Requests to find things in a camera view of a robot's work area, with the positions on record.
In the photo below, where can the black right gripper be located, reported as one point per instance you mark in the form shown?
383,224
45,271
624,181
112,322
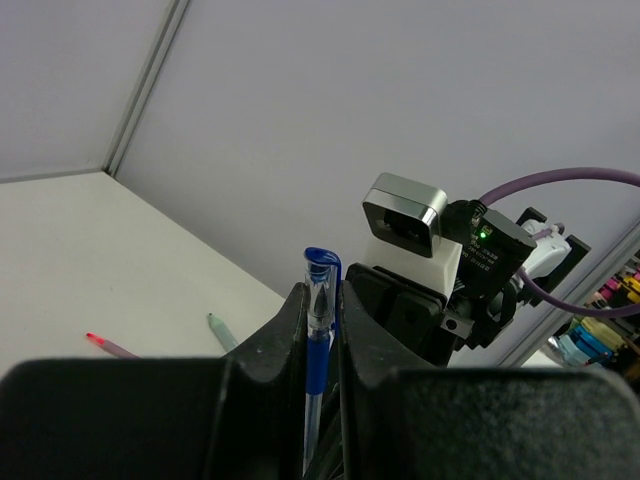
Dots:
414,315

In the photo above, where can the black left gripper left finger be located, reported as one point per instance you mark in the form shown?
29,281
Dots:
239,416

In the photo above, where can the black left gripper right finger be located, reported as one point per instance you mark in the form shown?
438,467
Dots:
405,419

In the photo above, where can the blue gel pen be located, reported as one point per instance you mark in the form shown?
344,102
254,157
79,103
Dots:
319,343

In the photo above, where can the blue pen cap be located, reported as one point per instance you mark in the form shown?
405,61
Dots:
322,279

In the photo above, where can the green highlighter pen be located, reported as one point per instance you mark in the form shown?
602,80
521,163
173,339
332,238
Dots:
222,333

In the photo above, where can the pink highlighter pen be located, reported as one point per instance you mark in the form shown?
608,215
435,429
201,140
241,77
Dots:
109,346

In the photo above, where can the colourful marker box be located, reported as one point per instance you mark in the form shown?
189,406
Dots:
611,343

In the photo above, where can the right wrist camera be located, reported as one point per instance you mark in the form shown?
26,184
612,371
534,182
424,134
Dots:
406,221

